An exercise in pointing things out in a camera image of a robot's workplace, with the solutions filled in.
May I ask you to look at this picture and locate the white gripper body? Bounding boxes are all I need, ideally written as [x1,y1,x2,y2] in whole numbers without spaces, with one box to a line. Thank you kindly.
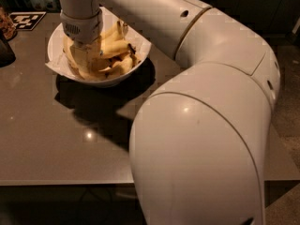
[60,10,103,44]

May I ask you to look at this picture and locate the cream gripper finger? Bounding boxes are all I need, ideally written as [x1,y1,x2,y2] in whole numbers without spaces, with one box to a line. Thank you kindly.
[69,41,99,70]

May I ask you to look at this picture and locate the large curved yellow banana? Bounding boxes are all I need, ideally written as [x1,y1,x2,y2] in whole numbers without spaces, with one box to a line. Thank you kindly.
[63,36,110,80]

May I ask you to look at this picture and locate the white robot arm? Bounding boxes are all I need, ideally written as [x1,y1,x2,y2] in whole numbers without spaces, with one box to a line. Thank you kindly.
[60,0,280,225]

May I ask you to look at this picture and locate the banana with blue sticker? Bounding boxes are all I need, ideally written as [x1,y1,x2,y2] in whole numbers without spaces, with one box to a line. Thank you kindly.
[99,39,135,59]

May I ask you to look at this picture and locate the white bowl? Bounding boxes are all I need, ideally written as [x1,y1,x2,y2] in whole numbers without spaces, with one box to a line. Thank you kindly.
[47,6,153,88]

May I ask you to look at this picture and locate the upright yellow banana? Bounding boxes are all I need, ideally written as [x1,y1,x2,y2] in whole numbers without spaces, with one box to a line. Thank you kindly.
[100,21,124,45]

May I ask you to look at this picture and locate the small banana at right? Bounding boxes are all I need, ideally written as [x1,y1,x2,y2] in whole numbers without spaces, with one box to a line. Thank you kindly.
[101,53,134,79]

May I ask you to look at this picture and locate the black white fiducial marker tag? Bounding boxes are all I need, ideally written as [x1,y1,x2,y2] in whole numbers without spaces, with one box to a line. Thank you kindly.
[9,11,46,31]

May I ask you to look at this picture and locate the patterned jar at left edge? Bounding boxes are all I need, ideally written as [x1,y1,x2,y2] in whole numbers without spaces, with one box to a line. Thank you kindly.
[0,7,17,40]

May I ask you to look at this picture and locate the dark object at left edge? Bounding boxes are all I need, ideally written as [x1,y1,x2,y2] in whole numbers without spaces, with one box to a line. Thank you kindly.
[0,30,16,67]

